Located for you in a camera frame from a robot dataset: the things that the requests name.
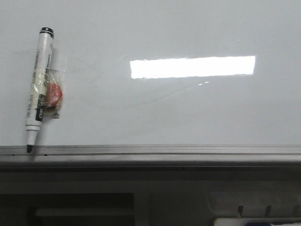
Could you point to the black whiteboard marker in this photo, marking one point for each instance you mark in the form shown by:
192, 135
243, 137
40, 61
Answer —
35, 111

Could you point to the aluminium whiteboard frame rail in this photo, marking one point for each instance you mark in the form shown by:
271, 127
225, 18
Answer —
160, 156

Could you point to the white whiteboard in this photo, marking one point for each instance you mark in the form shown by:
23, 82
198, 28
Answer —
205, 72

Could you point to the white eraser in tray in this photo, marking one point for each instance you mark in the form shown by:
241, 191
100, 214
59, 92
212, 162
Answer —
256, 221

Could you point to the red magnet taped to marker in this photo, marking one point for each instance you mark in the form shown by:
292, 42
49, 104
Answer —
55, 94

